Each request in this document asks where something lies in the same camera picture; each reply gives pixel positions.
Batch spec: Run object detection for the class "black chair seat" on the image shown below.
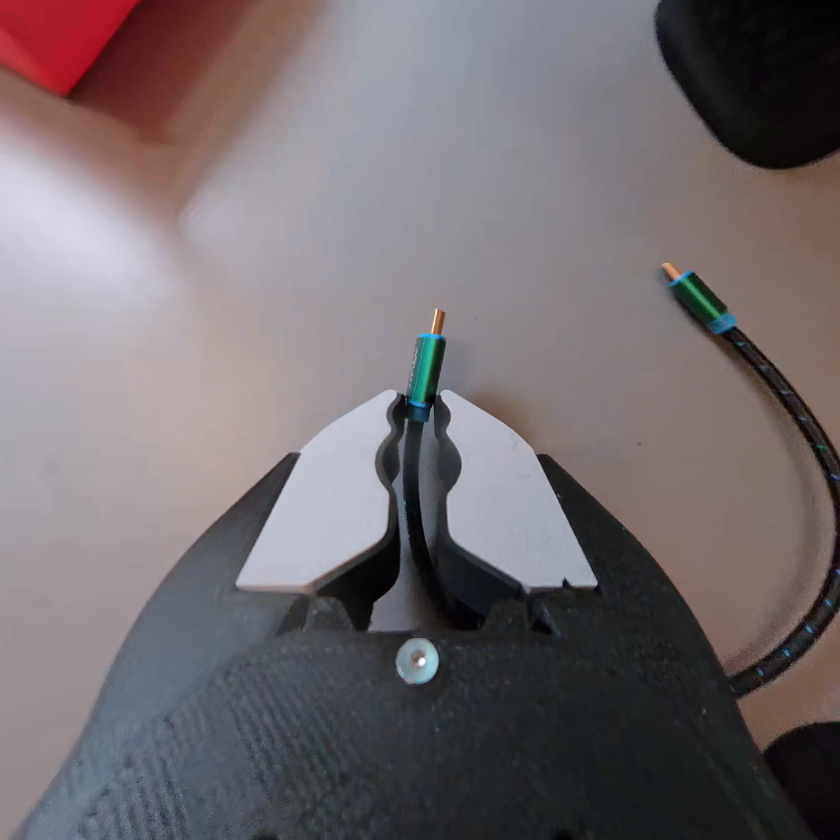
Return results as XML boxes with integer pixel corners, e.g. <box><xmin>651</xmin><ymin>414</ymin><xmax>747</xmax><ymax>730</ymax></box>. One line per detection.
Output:
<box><xmin>763</xmin><ymin>721</ymin><xmax>840</xmax><ymax>840</ymax></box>

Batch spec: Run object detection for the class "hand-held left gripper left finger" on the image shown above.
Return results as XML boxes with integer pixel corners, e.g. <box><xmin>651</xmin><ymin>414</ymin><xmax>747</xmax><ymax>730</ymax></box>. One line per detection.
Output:
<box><xmin>235</xmin><ymin>389</ymin><xmax>404</xmax><ymax>595</ymax></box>

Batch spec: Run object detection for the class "braided cable with green plug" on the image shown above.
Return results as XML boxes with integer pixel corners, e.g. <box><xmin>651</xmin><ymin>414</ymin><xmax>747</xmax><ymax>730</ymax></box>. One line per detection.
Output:
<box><xmin>399</xmin><ymin>261</ymin><xmax>840</xmax><ymax>698</ymax></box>

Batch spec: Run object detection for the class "black chair armrest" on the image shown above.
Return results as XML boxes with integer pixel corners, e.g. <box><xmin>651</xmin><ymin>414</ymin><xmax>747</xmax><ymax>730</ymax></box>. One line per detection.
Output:
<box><xmin>654</xmin><ymin>0</ymin><xmax>840</xmax><ymax>171</ymax></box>

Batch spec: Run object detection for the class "red storage bin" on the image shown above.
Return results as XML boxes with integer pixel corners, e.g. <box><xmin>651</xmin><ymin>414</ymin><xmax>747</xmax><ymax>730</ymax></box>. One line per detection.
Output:
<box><xmin>0</xmin><ymin>0</ymin><xmax>143</xmax><ymax>98</ymax></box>

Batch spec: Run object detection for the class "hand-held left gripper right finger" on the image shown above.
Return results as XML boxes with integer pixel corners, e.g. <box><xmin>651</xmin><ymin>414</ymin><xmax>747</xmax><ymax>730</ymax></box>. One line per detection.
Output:
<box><xmin>433</xmin><ymin>390</ymin><xmax>599</xmax><ymax>595</ymax></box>

